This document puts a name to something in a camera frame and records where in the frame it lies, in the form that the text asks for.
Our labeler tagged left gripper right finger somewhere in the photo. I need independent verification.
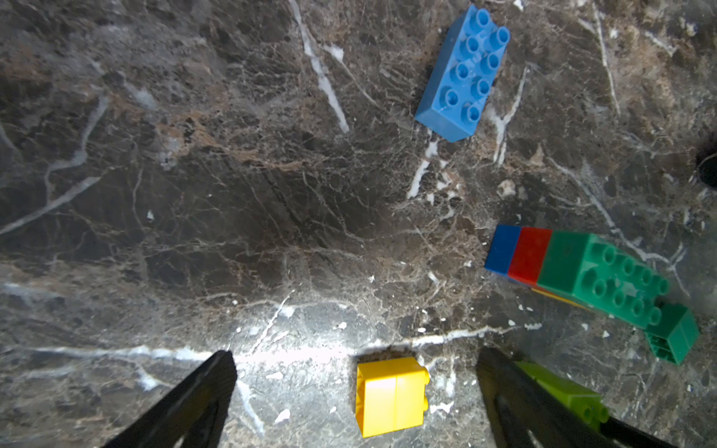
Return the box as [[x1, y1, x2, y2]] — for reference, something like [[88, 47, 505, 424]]
[[475, 346, 617, 448]]

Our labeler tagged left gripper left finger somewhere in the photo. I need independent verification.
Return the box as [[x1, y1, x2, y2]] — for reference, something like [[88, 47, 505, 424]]
[[106, 350, 237, 447]]

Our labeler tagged lime green lego brick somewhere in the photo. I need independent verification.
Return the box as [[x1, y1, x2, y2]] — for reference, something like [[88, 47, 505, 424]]
[[516, 361, 610, 432]]

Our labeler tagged yellow lego brick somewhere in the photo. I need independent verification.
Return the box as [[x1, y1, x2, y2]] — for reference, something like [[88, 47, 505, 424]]
[[355, 358, 431, 438], [531, 287, 590, 311]]

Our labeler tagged red lego brick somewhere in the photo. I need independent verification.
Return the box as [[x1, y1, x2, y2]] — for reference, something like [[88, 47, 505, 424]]
[[508, 227, 553, 287]]

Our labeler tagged dark blue lego brick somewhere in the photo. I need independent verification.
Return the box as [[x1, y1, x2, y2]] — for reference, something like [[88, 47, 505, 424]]
[[485, 224, 521, 276]]

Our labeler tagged dark green long lego brick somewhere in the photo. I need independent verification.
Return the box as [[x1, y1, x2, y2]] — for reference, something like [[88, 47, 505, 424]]
[[537, 231, 670, 330]]

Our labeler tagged small dark green lego brick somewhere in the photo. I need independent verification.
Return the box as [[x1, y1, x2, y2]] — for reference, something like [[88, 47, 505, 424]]
[[645, 304, 699, 365]]

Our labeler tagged light blue long lego brick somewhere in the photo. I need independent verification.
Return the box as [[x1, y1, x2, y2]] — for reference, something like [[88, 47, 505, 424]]
[[416, 6, 511, 143]]

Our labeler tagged yellow lego brick front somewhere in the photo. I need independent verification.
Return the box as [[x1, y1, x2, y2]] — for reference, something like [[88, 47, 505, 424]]
[[355, 358, 431, 438]]

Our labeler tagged purple glitter microphone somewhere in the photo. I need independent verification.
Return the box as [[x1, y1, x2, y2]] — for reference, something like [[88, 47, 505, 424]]
[[696, 142, 717, 190]]

